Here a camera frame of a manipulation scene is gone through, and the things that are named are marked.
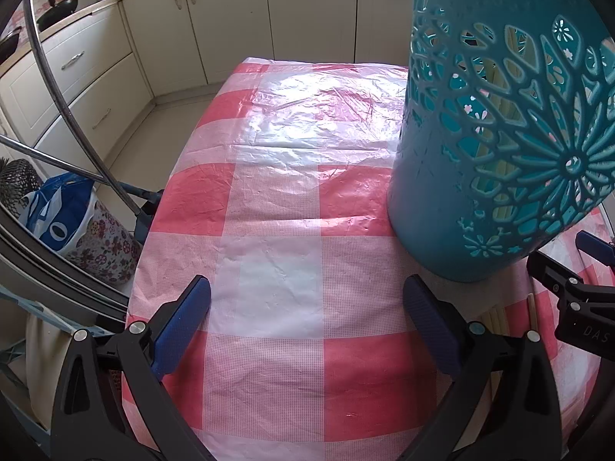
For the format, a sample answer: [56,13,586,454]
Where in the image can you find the black wok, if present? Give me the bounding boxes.
[37,0,78,30]

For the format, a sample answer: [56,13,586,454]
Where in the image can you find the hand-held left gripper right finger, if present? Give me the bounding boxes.
[402,274,563,461]

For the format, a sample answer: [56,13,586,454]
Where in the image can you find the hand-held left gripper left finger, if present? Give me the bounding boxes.
[50,275,212,461]

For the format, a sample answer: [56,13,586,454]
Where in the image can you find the floral fabric bin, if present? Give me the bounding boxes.
[62,197,142,285]

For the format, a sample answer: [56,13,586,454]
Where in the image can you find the chrome metal chair frame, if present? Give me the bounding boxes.
[0,0,164,332]

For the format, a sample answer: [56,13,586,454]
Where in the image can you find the blue grey stool frame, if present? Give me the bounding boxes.
[0,283,53,395]

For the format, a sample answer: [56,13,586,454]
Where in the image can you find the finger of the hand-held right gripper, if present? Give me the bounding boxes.
[575,229,615,268]
[526,250,597,307]

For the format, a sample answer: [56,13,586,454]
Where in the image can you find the black pan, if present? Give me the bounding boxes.
[0,26,24,61]

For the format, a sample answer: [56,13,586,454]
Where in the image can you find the row of wooden chopsticks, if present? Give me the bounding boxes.
[473,293,540,414]

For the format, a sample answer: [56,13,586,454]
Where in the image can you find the teal perforated plastic basket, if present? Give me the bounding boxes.
[387,0,615,283]

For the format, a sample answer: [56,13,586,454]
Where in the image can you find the cream kitchen cabinets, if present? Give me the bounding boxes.
[0,0,416,164]

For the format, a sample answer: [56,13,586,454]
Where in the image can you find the red white checked tablecloth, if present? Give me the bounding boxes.
[120,56,615,461]

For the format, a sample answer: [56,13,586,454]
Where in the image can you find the blue plastic bag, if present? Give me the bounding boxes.
[19,175,94,253]

